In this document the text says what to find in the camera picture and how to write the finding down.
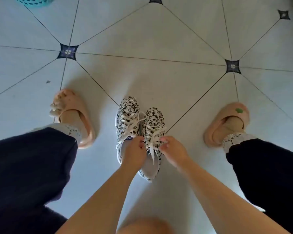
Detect person's right hand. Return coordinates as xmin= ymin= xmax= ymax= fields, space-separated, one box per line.
xmin=159 ymin=136 xmax=192 ymax=172

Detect person's left hand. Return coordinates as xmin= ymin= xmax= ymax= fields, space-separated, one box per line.
xmin=121 ymin=136 xmax=147 ymax=172

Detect white shoelace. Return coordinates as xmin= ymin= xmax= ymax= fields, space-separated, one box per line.
xmin=116 ymin=111 xmax=147 ymax=150
xmin=144 ymin=124 xmax=167 ymax=166

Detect floral sneaker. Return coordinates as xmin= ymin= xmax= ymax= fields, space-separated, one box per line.
xmin=138 ymin=107 xmax=167 ymax=183
xmin=115 ymin=96 xmax=147 ymax=166

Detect person's right forearm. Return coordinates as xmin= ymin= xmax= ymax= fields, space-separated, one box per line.
xmin=178 ymin=157 xmax=291 ymax=234

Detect person's left forearm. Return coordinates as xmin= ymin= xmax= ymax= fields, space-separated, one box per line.
xmin=55 ymin=165 xmax=138 ymax=234

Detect person's left leg navy trousers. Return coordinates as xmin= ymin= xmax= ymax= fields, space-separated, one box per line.
xmin=0 ymin=109 xmax=88 ymax=234

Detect pink slipper with green charm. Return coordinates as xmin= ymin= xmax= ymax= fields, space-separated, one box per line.
xmin=203 ymin=102 xmax=250 ymax=148

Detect pink slipper with white charms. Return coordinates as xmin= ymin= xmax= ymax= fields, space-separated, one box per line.
xmin=49 ymin=89 xmax=96 ymax=149

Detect teal plastic basket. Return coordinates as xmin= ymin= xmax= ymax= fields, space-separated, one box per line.
xmin=14 ymin=0 xmax=56 ymax=7

